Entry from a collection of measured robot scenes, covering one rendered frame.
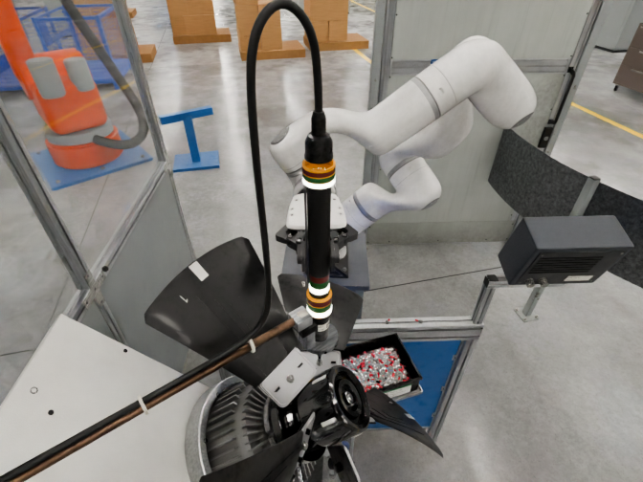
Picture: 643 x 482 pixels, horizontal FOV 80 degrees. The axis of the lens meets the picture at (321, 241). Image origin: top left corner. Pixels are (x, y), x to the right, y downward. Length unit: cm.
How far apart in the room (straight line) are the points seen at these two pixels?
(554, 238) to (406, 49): 148
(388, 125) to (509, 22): 181
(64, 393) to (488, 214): 274
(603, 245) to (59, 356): 122
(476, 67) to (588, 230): 63
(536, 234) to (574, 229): 11
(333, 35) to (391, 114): 802
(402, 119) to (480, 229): 239
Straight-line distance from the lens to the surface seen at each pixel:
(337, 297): 95
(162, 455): 80
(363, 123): 74
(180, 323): 67
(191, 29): 973
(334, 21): 872
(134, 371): 81
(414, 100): 76
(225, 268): 69
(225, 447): 79
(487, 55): 80
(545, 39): 262
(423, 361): 152
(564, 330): 278
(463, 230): 304
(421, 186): 117
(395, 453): 204
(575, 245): 120
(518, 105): 91
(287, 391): 73
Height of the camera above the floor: 186
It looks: 39 degrees down
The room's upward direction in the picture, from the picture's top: straight up
